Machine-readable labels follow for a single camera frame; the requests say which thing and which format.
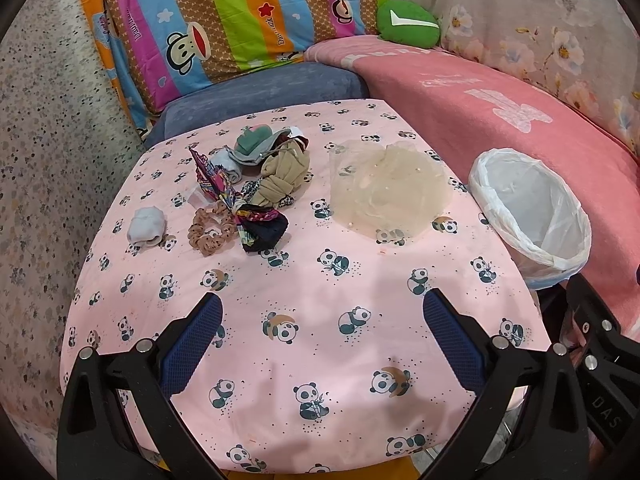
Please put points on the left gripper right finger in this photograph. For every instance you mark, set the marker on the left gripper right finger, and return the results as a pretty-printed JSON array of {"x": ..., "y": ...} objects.
[{"x": 550, "y": 437}]

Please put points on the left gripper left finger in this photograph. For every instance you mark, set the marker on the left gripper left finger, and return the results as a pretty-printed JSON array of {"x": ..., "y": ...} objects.
[{"x": 95, "y": 438}]

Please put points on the light blue sock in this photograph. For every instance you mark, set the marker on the light blue sock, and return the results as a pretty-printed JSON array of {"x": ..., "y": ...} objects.
[{"x": 147, "y": 227}]

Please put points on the brown dotted scrunchie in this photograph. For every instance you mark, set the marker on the brown dotted scrunchie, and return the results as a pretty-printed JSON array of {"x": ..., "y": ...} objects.
[{"x": 212, "y": 228}]

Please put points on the purple snack wrapper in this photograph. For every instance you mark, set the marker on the purple snack wrapper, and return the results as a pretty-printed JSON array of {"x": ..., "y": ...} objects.
[{"x": 215, "y": 183}]

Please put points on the beige sheer hair net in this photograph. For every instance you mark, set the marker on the beige sheer hair net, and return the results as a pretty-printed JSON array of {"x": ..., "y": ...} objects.
[{"x": 384, "y": 190}]

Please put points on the tan knotted stocking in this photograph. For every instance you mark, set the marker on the tan knotted stocking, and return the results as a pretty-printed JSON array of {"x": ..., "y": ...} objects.
[{"x": 282, "y": 173}]

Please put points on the grey fabric pouch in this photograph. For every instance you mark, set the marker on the grey fabric pouch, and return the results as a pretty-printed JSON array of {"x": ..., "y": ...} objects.
[{"x": 263, "y": 150}]

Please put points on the clear pink plastic wrapper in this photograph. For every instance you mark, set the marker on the clear pink plastic wrapper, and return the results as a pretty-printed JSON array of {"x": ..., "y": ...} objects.
[{"x": 197, "y": 198}]

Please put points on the grey sock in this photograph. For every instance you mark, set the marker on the grey sock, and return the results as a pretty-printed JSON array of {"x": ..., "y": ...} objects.
[{"x": 223, "y": 160}]

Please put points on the white lined trash bin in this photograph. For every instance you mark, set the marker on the white lined trash bin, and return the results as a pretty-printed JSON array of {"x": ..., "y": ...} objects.
[{"x": 536, "y": 214}]

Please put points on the pink panda print cloth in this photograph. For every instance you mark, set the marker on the pink panda print cloth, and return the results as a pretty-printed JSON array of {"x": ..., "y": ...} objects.
[{"x": 323, "y": 360}]

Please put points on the pink blanket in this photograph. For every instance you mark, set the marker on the pink blanket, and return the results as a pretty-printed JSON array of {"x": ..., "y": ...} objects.
[{"x": 463, "y": 109}]

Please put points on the grey floral bedsheet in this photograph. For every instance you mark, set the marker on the grey floral bedsheet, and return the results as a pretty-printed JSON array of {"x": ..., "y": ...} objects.
[{"x": 583, "y": 52}]

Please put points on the green round cushion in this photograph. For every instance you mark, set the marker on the green round cushion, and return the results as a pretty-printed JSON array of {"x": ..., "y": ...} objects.
[{"x": 405, "y": 22}]

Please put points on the blue grey cushion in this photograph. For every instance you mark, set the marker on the blue grey cushion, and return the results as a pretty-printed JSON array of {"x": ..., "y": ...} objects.
[{"x": 283, "y": 86}]

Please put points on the colourful monkey print pillow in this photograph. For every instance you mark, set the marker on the colourful monkey print pillow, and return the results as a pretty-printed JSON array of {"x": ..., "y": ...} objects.
[{"x": 157, "y": 51}]

